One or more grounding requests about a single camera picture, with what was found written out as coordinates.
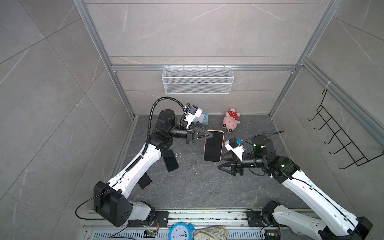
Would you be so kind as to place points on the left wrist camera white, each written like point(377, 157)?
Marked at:
point(191, 114)

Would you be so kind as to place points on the white wire wall basket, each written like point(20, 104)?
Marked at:
point(197, 80)

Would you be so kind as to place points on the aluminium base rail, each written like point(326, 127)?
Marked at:
point(241, 224)

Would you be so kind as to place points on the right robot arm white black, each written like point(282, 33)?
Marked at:
point(333, 222)

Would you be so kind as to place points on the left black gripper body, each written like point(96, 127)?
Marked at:
point(189, 130)

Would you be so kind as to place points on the black phone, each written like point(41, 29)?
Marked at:
point(170, 160)

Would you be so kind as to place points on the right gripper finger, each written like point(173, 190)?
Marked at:
point(229, 156)
point(229, 167)

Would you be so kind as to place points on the woven basket object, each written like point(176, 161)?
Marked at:
point(212, 233)

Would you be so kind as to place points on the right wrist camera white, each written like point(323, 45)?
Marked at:
point(235, 147)

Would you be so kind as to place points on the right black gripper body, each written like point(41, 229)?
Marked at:
point(239, 164)

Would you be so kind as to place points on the pink pig plush toy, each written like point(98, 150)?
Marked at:
point(230, 121)

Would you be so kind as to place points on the black wire hook rack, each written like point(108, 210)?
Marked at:
point(347, 145)

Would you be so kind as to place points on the blue tissue packet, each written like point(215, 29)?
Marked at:
point(203, 119)

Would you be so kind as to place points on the small phone pink case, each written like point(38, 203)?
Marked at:
point(144, 181)

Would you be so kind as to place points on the blue alarm clock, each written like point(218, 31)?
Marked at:
point(182, 231)

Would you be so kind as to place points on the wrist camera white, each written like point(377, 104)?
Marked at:
point(191, 114)
point(235, 147)

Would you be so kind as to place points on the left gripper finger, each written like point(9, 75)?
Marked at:
point(202, 137)
point(202, 131)

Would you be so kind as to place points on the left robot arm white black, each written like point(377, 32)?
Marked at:
point(110, 199)

